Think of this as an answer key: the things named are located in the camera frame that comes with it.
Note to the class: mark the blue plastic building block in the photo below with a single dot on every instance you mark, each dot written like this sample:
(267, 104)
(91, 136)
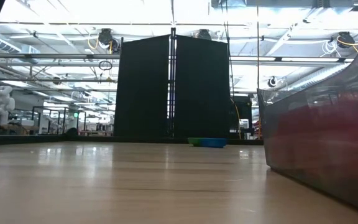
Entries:
(217, 143)
(204, 141)

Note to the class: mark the green plastic building block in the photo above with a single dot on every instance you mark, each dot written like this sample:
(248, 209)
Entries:
(194, 142)

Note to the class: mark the black fabric partition panel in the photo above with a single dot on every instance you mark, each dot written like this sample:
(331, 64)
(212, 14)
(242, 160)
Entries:
(202, 87)
(141, 87)

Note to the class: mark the black cabinet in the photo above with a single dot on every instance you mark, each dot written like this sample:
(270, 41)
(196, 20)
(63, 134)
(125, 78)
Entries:
(244, 107)

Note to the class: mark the white box device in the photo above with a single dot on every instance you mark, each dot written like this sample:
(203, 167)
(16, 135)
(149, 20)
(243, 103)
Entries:
(244, 124)

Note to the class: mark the red shelf clutter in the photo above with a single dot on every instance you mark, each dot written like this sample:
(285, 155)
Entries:
(256, 124)

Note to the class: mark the thin vertical metal pole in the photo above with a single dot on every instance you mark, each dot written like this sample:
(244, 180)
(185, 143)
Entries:
(258, 62)

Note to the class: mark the transparent grey plastic bin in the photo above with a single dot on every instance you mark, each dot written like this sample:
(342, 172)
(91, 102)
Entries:
(322, 140)

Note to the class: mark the white humanoid robot figure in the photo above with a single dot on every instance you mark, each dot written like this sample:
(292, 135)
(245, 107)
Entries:
(2, 104)

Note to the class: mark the black partition post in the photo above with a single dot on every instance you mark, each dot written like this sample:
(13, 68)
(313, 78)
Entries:
(173, 62)

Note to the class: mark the black metal rack frame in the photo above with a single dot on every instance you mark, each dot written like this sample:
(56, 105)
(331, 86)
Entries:
(51, 107)

